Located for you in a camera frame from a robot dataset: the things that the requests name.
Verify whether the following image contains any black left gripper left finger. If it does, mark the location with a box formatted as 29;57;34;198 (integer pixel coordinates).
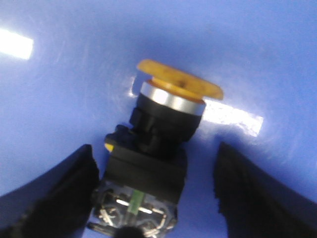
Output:
0;144;99;238

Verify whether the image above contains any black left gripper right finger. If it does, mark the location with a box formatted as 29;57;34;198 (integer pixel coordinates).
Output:
213;142;317;238

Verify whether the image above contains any yellow mushroom push button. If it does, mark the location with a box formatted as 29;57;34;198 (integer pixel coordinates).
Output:
87;59;223;238

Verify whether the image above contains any blue plastic bin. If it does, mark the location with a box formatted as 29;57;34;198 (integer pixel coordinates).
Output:
0;0;317;238

